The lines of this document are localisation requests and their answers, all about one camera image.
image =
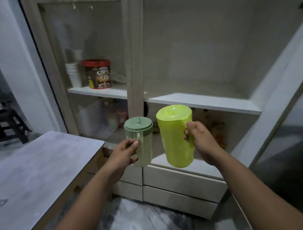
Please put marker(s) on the person's left hand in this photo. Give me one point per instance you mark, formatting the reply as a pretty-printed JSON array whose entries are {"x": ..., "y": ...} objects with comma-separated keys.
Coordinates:
[{"x": 117, "y": 161}]

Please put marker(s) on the cabinet door with glass pane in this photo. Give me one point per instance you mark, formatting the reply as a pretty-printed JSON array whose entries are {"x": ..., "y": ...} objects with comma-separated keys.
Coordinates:
[{"x": 99, "y": 42}]

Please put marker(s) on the white plastic container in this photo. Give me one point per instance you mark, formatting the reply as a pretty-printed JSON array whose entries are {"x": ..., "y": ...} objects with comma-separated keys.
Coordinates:
[{"x": 90, "y": 118}]

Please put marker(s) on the person's right forearm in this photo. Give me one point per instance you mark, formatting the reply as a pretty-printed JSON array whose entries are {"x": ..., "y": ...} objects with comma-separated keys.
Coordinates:
[{"x": 255, "y": 194}]

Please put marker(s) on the white cabinet drawer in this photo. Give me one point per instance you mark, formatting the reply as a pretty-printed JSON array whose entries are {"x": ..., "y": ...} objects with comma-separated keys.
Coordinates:
[
  {"x": 180, "y": 202},
  {"x": 184, "y": 181},
  {"x": 129, "y": 190},
  {"x": 132, "y": 174}
]

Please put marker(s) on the white cabinet shelf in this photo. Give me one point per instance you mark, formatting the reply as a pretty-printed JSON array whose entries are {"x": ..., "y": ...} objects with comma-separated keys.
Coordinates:
[{"x": 203, "y": 103}]

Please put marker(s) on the small red lid jar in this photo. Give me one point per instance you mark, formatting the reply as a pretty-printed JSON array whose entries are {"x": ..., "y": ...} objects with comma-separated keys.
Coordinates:
[{"x": 122, "y": 117}]

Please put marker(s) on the pale green lidded pitcher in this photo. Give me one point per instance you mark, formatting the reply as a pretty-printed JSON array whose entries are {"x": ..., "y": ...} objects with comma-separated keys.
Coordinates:
[{"x": 144, "y": 142}]

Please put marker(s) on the colourful food packets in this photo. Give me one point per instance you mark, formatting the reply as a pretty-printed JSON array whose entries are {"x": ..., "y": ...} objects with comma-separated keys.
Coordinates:
[{"x": 216, "y": 132}]

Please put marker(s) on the red lid cereal tub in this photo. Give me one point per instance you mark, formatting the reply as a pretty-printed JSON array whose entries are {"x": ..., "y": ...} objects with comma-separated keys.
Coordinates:
[{"x": 98, "y": 74}]

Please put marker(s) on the person's left thumb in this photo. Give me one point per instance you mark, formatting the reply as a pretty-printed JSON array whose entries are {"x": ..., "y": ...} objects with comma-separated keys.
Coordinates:
[{"x": 131, "y": 145}]

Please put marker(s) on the person's left forearm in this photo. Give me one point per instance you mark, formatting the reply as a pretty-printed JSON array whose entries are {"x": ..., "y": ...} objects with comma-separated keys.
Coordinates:
[{"x": 87, "y": 201}]

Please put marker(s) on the person's right hand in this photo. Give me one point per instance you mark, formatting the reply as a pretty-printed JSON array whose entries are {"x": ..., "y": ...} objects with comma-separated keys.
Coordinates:
[{"x": 204, "y": 142}]

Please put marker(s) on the white top wooden table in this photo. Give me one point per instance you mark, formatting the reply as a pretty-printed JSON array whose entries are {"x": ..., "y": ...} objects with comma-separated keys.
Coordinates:
[{"x": 42, "y": 173}]

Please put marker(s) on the black stool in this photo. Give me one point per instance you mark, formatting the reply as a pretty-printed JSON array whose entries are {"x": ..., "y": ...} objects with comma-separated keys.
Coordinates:
[{"x": 13, "y": 123}]

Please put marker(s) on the person's right thumb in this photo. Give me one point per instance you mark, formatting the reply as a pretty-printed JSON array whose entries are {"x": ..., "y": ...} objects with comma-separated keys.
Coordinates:
[{"x": 194, "y": 126}]

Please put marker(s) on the stack of white cups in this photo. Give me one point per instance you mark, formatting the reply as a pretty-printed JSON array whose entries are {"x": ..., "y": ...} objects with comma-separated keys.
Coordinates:
[{"x": 73, "y": 74}]

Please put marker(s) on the lime green lidded pitcher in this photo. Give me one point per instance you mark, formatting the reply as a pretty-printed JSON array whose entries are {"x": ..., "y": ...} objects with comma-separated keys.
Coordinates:
[{"x": 172, "y": 135}]

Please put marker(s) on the light wooden cabinet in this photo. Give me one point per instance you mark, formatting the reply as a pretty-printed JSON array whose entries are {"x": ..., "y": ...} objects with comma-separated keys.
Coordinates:
[{"x": 189, "y": 59}]

